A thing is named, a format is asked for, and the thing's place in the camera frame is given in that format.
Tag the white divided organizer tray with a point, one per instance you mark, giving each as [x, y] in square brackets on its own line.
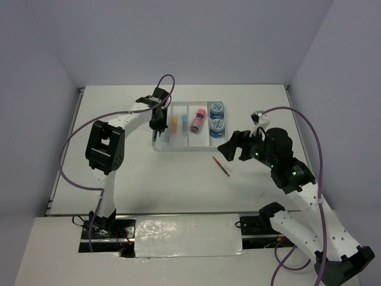
[201, 141]

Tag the red pen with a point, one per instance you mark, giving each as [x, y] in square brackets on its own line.
[221, 166]

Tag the silver foil tape patch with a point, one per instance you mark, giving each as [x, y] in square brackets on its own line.
[208, 235]

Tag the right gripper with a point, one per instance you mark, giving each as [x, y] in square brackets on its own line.
[239, 138]

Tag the right camera mount white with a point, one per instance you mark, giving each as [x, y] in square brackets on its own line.
[264, 122]

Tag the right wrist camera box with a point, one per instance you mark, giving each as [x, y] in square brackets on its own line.
[255, 116]

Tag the clear pen cap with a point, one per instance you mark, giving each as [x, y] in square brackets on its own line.
[230, 170]

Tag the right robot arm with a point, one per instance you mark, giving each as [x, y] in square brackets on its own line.
[336, 255]

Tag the pink tube of markers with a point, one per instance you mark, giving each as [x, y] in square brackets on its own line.
[197, 122]

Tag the blue highlighter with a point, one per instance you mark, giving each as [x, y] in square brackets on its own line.
[185, 129]

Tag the blue highlighter cap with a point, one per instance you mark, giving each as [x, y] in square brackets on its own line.
[184, 119]

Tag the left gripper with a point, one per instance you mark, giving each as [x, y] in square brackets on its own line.
[162, 126]

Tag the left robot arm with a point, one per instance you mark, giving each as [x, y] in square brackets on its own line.
[106, 149]

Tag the blue jar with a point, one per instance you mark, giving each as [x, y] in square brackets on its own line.
[217, 128]
[217, 110]

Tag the orange highlighter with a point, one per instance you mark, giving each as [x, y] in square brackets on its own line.
[173, 130]

